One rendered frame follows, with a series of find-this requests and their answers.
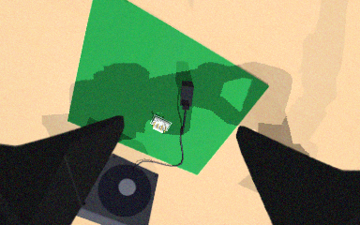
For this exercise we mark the black cooling fan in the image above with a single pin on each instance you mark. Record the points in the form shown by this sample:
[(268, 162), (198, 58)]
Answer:
[(121, 195)]

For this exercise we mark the green circuit board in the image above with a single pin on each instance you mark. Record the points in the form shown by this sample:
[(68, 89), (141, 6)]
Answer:
[(133, 64)]

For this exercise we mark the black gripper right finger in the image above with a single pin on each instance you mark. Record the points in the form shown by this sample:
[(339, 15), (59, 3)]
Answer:
[(297, 189)]

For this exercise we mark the black cable with plug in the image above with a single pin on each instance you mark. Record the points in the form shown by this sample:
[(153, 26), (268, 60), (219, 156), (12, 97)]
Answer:
[(185, 101)]

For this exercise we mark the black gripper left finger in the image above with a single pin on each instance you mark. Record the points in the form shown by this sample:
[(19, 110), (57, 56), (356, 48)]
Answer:
[(46, 181)]

